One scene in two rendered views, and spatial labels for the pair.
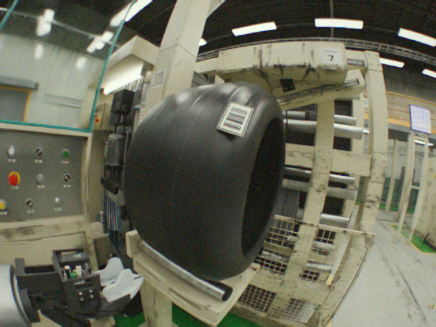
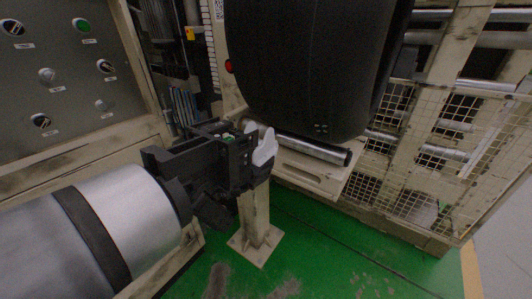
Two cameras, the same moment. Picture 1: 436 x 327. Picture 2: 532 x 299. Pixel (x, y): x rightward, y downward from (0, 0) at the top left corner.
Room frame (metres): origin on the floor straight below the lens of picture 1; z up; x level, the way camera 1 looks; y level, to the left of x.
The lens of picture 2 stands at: (-0.07, 0.10, 1.19)
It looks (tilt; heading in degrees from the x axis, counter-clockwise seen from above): 33 degrees down; 3
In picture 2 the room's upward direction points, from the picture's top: straight up
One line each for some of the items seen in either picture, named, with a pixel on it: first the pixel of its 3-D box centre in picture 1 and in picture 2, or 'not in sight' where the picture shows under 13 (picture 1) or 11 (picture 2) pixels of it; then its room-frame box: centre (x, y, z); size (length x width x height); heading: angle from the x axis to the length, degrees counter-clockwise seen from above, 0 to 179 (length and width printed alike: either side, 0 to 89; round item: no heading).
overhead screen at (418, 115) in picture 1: (420, 119); not in sight; (1.67, -3.97, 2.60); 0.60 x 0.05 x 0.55; 58
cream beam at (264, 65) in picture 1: (282, 68); not in sight; (0.72, -0.25, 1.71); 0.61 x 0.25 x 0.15; 59
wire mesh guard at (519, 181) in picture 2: (270, 276); (377, 155); (0.70, -0.36, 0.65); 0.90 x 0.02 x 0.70; 59
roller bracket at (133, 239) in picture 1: (169, 232); (265, 109); (0.62, 0.16, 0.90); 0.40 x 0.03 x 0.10; 149
